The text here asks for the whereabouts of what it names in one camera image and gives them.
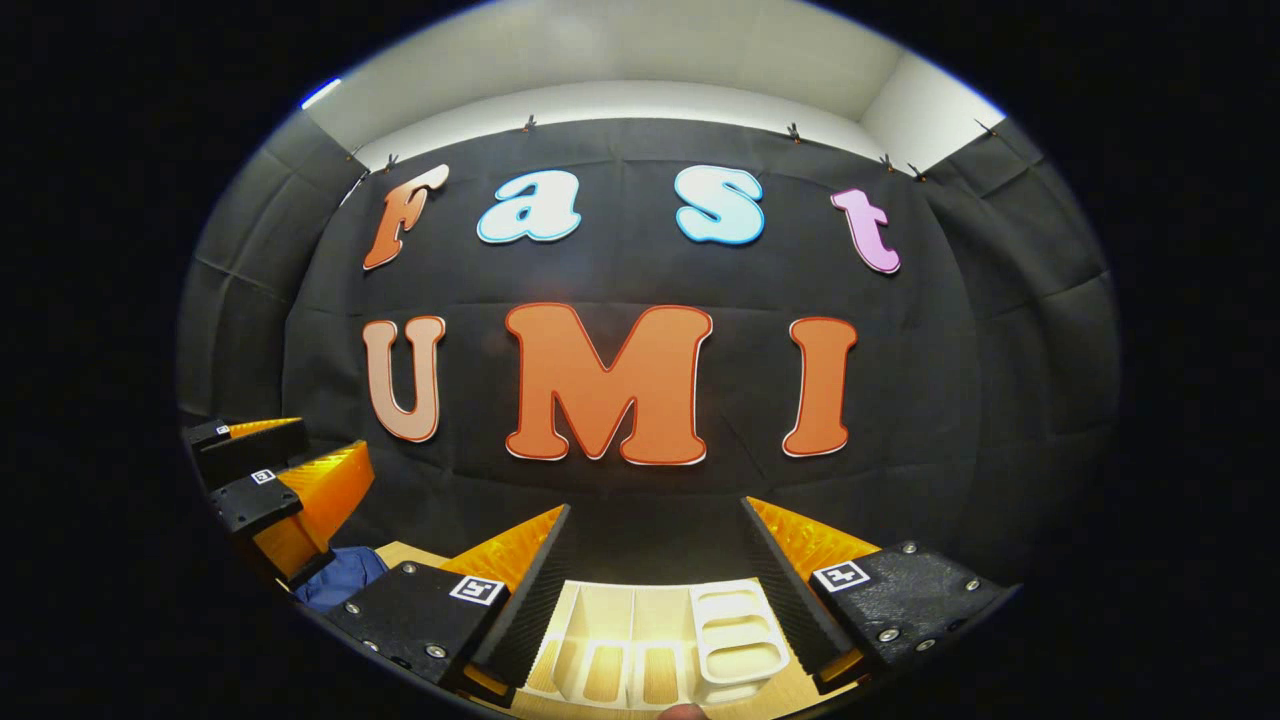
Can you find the white bookshelf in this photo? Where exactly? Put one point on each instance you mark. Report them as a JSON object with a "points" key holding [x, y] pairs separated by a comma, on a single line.
{"points": [[740, 630]]}

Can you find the ceiling light strip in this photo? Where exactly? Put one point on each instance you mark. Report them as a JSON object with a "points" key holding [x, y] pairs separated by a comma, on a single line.
{"points": [[320, 93]]}

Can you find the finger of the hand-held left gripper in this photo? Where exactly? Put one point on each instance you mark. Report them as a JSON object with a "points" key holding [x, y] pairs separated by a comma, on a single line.
{"points": [[255, 450], [245, 497]]}

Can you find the blue schoolbag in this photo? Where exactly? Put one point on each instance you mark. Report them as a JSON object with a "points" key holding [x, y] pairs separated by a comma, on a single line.
{"points": [[345, 580]]}

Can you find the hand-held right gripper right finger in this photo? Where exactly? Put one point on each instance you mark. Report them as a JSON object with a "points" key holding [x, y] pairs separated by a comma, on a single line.
{"points": [[790, 600]]}

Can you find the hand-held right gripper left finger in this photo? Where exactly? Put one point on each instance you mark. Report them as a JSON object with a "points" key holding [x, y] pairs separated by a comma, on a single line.
{"points": [[530, 600]]}

